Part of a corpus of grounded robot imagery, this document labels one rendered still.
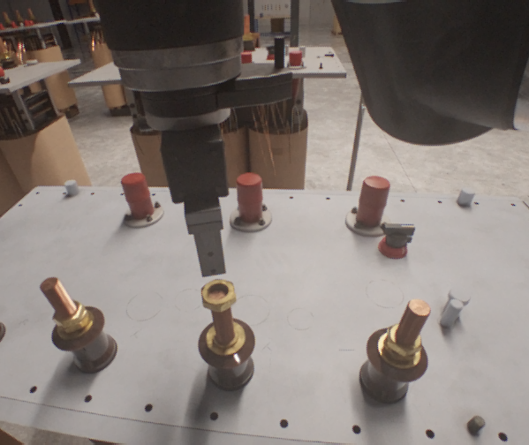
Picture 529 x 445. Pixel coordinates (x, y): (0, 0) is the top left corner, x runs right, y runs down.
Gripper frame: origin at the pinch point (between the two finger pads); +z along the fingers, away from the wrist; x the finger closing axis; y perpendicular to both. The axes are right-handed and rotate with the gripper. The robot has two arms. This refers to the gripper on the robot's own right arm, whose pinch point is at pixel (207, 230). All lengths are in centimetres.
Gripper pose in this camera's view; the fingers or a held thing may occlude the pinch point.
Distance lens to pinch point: 36.8
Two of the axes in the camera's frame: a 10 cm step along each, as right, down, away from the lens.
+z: 0.5, 7.8, 6.3
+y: -9.8, 1.5, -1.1
